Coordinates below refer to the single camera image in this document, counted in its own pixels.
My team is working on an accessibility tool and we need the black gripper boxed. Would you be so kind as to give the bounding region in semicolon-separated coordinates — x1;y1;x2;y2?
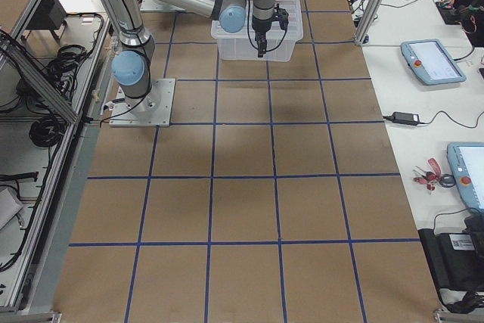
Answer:
251;16;273;57

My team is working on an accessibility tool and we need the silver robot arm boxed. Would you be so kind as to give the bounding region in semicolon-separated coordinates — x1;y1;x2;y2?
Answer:
101;0;288;120

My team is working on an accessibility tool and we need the clear plastic storage box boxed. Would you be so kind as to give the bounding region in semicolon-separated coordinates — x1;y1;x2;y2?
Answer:
211;0;303;62

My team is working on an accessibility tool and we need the black power adapter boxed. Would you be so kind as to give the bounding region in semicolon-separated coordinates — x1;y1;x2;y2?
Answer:
392;111;420;126

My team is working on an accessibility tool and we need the upper blue teach pendant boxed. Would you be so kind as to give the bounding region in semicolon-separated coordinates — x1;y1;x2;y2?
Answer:
400;39;467;85

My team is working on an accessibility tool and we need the blue teach pendant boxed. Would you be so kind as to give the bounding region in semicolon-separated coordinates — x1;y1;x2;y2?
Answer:
447;142;484;212
400;39;467;85

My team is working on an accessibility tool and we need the red key bundle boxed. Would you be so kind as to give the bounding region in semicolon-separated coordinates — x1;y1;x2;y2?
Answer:
413;157;443;194

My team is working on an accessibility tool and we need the lower blue teach pendant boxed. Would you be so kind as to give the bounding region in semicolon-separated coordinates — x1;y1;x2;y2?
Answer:
447;142;484;212

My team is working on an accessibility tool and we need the black device with label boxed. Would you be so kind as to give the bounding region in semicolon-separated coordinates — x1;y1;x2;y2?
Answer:
418;228;483;293

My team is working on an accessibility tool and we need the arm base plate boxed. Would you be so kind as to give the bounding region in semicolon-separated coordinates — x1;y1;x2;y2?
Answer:
140;0;185;13
108;79;175;127

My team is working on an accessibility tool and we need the black cable coil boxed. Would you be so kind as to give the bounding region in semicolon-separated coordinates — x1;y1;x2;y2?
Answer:
29;117;64;148

